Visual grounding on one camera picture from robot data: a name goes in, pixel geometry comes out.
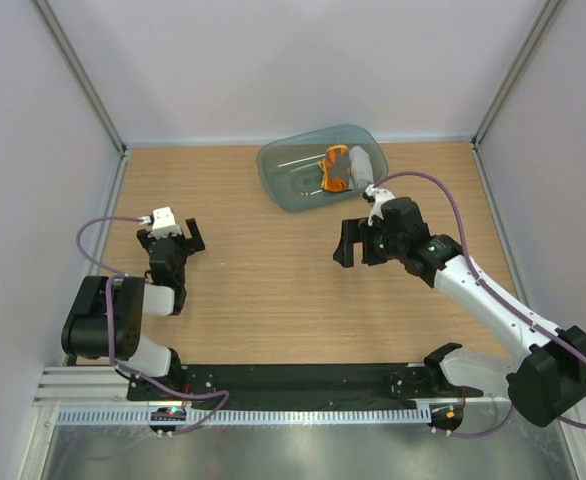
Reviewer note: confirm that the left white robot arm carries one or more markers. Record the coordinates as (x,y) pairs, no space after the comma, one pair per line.
(105,319)

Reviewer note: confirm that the aluminium frame rail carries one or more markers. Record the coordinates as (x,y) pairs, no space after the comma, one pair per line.
(80,385)

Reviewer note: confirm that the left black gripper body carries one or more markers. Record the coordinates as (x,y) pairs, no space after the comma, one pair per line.
(182,251)

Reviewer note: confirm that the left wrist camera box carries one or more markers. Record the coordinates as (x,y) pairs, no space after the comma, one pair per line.
(164,224)

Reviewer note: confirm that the teal plastic basin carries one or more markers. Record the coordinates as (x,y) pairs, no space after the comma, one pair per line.
(290,173)

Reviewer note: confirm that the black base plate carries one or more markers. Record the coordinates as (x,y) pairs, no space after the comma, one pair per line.
(322,387)

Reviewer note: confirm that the slotted cable duct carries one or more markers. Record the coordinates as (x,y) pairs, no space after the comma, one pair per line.
(171,416)

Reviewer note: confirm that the orange grey towel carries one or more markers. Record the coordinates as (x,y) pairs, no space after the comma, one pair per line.
(335,167)

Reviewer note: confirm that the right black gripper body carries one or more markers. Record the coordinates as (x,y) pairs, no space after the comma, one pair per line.
(382,246)

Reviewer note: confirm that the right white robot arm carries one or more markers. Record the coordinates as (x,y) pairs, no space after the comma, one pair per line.
(545,374)

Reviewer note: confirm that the grey panda towel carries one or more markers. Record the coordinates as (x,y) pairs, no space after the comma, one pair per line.
(361,171)

